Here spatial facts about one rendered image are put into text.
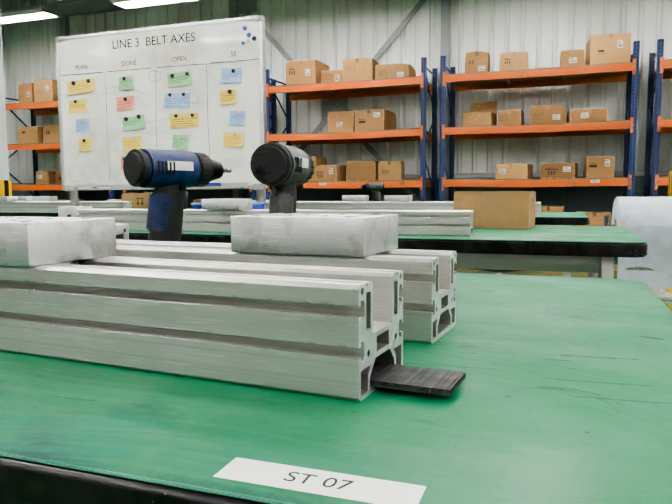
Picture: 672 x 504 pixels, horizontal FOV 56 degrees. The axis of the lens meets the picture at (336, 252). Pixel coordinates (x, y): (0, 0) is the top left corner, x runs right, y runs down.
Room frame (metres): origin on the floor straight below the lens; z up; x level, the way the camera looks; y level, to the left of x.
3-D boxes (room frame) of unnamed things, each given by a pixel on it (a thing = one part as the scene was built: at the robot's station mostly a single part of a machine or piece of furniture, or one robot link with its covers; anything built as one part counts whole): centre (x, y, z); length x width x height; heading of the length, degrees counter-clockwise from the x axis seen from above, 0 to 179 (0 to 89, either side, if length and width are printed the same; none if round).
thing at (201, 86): (4.06, 1.11, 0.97); 1.50 x 0.50 x 1.95; 70
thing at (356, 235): (0.72, 0.02, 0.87); 0.16 x 0.11 x 0.07; 66
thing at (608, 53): (9.96, -3.08, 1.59); 2.83 x 0.98 x 3.17; 70
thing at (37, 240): (0.65, 0.33, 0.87); 0.16 x 0.11 x 0.07; 66
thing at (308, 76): (10.97, -0.26, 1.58); 2.83 x 0.98 x 3.15; 70
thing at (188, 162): (1.05, 0.25, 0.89); 0.20 x 0.08 x 0.22; 141
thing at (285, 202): (0.96, 0.07, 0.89); 0.20 x 0.08 x 0.22; 167
